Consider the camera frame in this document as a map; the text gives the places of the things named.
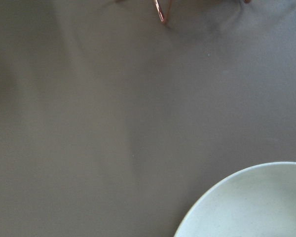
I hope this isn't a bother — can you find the white round plate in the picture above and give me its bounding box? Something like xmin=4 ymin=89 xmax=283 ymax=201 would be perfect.
xmin=175 ymin=162 xmax=296 ymax=237

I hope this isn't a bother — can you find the copper wire bottle rack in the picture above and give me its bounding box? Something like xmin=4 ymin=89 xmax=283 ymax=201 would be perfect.
xmin=149 ymin=0 xmax=251 ymax=25

